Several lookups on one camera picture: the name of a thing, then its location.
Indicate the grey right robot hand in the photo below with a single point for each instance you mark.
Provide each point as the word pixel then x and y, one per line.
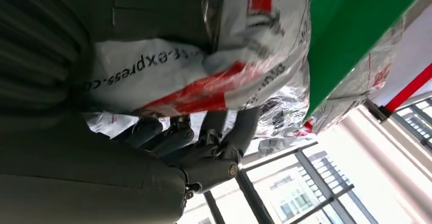
pixel 84 175

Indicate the green plastic crate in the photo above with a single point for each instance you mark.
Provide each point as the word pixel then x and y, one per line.
pixel 347 30

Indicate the red pole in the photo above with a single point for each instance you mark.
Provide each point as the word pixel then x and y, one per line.
pixel 408 89

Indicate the dark window frame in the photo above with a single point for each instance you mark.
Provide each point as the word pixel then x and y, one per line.
pixel 317 178

